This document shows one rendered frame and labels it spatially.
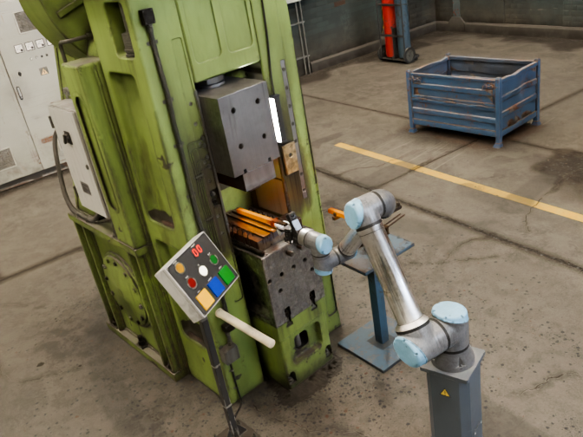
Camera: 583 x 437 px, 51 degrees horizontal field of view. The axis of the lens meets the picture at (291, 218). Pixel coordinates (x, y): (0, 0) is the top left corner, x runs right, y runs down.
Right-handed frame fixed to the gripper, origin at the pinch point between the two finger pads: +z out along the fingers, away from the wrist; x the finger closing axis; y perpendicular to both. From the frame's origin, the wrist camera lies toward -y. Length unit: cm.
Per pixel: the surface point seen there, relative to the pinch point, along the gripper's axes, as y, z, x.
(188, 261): -11, -10, -60
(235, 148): -45.7, 3.7, -13.7
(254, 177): -27.6, 3.4, -6.0
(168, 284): -7, -14, -74
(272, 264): 19.3, -3.4, -9.8
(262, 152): -38.3, 3.6, 1.6
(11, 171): 92, 540, 16
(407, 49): 85, 399, 609
